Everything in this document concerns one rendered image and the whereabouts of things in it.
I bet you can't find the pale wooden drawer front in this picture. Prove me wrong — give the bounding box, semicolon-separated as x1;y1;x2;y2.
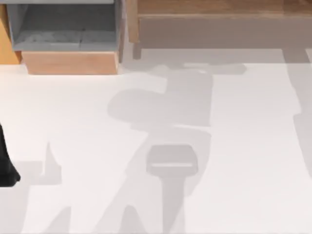
20;50;120;75

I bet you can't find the pulled-out drawer, grey pierced inside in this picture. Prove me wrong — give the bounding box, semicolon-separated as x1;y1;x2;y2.
5;0;122;52

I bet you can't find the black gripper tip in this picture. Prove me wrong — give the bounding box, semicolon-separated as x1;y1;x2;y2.
0;124;21;188

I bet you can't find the wooden cupboard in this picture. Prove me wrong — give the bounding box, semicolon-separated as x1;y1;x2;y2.
0;3;24;66

